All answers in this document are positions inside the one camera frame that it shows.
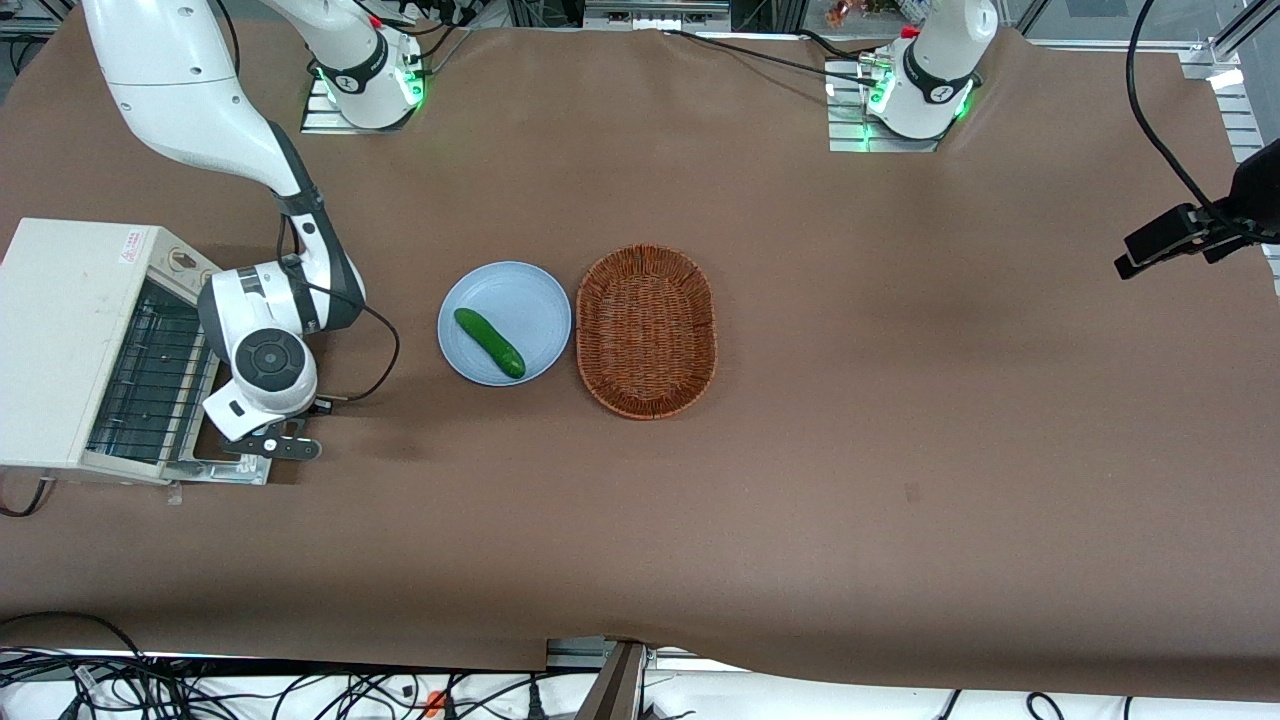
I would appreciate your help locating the brown wicker basket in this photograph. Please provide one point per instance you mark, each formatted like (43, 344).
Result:
(647, 330)

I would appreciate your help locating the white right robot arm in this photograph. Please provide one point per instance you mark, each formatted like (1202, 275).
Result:
(190, 100)

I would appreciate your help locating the red warning sticker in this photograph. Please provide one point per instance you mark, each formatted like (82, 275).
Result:
(131, 248)

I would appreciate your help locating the aluminium frame rail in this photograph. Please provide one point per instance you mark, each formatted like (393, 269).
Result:
(1245, 110)

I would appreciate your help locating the metal oven rack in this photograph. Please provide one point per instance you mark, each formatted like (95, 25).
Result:
(150, 380)

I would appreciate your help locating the aluminium frame post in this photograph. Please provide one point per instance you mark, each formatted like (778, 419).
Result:
(612, 685)

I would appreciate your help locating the white toaster oven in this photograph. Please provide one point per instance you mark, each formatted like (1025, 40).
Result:
(60, 340)

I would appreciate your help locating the beige oven knob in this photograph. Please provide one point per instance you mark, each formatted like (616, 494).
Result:
(183, 262)

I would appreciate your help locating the black camera on stand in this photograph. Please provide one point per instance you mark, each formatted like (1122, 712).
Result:
(1200, 225)

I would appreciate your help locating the green cucumber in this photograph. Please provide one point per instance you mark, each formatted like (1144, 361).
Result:
(490, 343)

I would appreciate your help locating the light blue plate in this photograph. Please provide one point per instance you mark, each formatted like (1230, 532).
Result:
(500, 295)

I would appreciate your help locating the clear tape piece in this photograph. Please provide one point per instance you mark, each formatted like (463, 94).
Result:
(175, 493)

